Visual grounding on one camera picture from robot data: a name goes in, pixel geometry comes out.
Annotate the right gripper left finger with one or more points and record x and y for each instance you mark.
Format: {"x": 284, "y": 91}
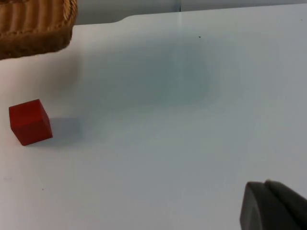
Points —
{"x": 259, "y": 210}

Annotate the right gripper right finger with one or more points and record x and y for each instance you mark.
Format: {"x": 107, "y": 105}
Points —
{"x": 292, "y": 201}

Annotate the red cube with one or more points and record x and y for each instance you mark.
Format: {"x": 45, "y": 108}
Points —
{"x": 30, "y": 123}

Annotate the pale brown wicker basket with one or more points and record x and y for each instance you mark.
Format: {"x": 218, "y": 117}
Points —
{"x": 31, "y": 26}

